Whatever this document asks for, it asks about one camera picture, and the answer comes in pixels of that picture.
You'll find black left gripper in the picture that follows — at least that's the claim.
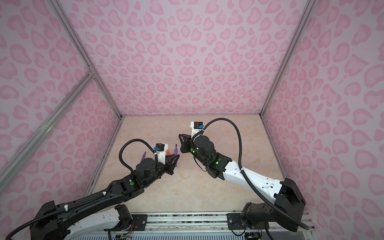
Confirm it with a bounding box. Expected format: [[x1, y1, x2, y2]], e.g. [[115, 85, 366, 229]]
[[144, 152, 180, 188]]

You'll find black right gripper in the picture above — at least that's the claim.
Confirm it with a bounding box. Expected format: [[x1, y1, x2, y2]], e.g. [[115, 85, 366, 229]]
[[177, 133, 209, 166]]

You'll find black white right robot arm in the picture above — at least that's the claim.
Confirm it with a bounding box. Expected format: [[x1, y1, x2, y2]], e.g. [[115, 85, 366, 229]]
[[179, 134, 309, 232]]

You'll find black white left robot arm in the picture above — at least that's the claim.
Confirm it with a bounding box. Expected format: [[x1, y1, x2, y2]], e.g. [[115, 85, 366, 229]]
[[30, 155, 179, 240]]

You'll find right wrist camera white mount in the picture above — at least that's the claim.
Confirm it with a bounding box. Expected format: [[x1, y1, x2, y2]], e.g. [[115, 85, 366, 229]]
[[190, 122, 204, 137]]

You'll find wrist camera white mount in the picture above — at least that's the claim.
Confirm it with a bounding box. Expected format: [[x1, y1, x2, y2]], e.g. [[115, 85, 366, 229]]
[[190, 122, 204, 137], [154, 143, 169, 165]]

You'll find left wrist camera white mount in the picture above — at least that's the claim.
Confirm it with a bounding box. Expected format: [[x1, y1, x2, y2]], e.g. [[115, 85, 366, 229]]
[[154, 143, 169, 165]]

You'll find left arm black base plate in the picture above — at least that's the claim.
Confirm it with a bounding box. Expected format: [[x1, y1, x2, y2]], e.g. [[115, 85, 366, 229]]
[[103, 214, 148, 232]]

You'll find aluminium front rail frame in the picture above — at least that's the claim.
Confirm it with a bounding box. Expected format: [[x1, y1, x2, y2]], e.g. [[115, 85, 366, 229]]
[[72, 212, 319, 240]]

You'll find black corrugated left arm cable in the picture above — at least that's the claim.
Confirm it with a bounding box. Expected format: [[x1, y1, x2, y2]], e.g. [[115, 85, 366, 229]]
[[5, 138, 157, 240]]

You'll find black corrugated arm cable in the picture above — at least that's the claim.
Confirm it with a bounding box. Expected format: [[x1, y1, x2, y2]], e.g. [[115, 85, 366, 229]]
[[199, 117, 310, 231], [5, 138, 157, 240]]

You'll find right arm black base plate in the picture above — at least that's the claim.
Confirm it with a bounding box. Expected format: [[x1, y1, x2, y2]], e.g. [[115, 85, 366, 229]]
[[226, 212, 247, 231]]

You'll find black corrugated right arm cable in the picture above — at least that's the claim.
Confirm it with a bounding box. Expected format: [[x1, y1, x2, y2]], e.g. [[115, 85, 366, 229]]
[[199, 117, 310, 231]]

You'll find diagonal aluminium wall strut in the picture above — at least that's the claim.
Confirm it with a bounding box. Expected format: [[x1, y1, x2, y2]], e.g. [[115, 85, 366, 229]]
[[1, 70, 95, 193]]

